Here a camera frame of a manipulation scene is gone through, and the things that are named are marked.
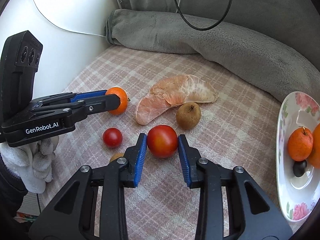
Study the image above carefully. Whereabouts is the small red cherry tomato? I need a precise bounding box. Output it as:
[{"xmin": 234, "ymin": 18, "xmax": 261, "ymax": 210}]
[{"xmin": 103, "ymin": 128, "xmax": 123, "ymax": 148}]

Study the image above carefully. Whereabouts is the small tangerine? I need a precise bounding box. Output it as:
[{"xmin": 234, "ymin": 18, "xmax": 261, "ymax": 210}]
[
  {"xmin": 287, "ymin": 126, "xmax": 313, "ymax": 161},
  {"xmin": 105, "ymin": 87, "xmax": 129, "ymax": 116}
]

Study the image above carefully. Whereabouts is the dark plum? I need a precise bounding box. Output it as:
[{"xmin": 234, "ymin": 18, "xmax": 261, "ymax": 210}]
[{"xmin": 293, "ymin": 160, "xmax": 308, "ymax": 178}]

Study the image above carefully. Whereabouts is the larger red tomato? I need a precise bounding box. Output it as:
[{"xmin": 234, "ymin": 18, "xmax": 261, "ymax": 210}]
[{"xmin": 147, "ymin": 125, "xmax": 178, "ymax": 159}]

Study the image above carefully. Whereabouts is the large orange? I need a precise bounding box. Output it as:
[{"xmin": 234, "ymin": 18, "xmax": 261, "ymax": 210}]
[{"xmin": 307, "ymin": 124, "xmax": 320, "ymax": 169}]

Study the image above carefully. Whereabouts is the brown longan with stem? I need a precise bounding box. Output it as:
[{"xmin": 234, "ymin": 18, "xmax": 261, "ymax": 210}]
[{"xmin": 176, "ymin": 102, "xmax": 201, "ymax": 130}]

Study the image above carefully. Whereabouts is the white gloved left hand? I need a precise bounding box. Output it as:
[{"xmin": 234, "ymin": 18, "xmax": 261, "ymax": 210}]
[{"xmin": 1, "ymin": 136, "xmax": 59, "ymax": 193}]

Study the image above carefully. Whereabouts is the floral white ceramic plate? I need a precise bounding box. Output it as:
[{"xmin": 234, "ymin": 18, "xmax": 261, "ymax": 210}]
[{"xmin": 276, "ymin": 92, "xmax": 319, "ymax": 222}]

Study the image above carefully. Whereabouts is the white cabinet side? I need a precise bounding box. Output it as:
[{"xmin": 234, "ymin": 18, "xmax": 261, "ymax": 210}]
[{"xmin": 1, "ymin": 0, "xmax": 118, "ymax": 98}]

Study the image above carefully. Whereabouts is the pink plaid blanket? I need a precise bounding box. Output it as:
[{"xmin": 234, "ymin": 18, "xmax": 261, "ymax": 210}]
[{"xmin": 37, "ymin": 45, "xmax": 301, "ymax": 240}]

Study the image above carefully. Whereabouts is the peeled pomelo segment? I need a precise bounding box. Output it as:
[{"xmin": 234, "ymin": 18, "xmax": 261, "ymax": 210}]
[{"xmin": 135, "ymin": 75, "xmax": 218, "ymax": 125}]

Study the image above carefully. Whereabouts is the lower rolled grey blanket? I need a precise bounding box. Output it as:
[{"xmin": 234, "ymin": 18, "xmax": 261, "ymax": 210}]
[{"xmin": 105, "ymin": 9, "xmax": 319, "ymax": 101}]

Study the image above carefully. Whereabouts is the upper grey folded blanket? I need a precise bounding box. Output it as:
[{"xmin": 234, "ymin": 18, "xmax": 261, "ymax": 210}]
[{"xmin": 117, "ymin": 0, "xmax": 319, "ymax": 65}]

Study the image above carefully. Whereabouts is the white charging cable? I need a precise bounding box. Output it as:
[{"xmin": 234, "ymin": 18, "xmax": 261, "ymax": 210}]
[{"xmin": 23, "ymin": 0, "xmax": 106, "ymax": 38}]

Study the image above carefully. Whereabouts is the black cable loop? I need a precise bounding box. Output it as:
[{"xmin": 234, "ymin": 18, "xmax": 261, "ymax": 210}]
[{"xmin": 171, "ymin": 0, "xmax": 233, "ymax": 32}]

